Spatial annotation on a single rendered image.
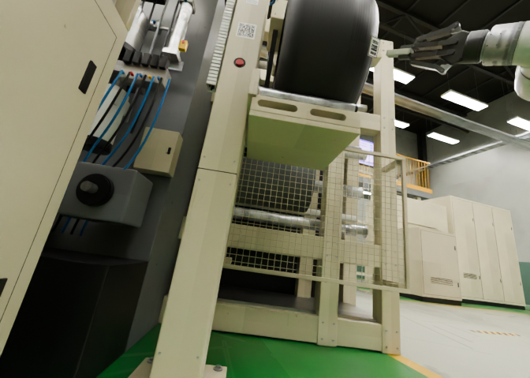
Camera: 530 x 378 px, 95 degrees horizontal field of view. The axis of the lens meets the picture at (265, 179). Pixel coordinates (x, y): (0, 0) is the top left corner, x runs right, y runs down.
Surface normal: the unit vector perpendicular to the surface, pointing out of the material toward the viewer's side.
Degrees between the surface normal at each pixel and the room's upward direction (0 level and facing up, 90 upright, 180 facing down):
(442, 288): 90
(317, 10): 102
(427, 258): 90
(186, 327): 90
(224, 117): 90
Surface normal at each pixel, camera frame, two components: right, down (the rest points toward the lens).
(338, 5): 0.08, -0.18
